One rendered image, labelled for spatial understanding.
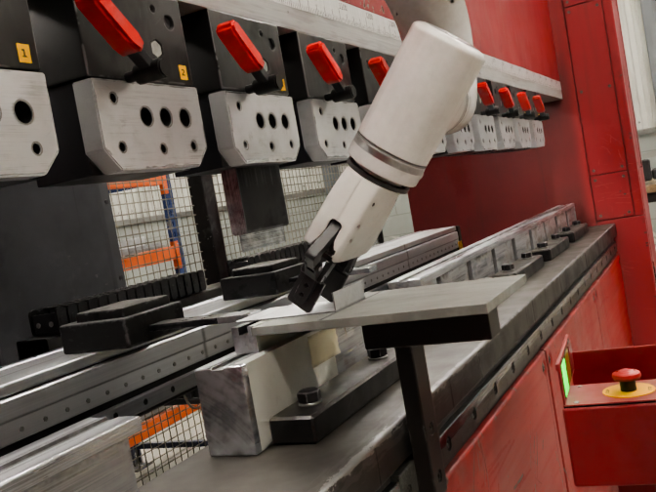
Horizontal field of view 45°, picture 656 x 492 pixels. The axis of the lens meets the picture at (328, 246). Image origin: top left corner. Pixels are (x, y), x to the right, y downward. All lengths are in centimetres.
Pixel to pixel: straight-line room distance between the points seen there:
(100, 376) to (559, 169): 223
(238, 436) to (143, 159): 31
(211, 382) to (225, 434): 6
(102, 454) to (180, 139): 29
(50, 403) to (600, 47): 241
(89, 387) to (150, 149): 40
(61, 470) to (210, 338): 63
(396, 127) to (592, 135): 220
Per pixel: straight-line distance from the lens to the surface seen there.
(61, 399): 100
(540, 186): 302
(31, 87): 64
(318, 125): 103
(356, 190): 83
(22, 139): 62
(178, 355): 117
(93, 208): 148
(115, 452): 69
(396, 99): 82
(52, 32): 72
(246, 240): 92
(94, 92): 69
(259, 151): 88
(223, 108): 85
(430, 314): 78
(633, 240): 300
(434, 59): 81
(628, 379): 121
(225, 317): 97
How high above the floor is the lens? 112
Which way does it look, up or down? 3 degrees down
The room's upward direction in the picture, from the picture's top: 10 degrees counter-clockwise
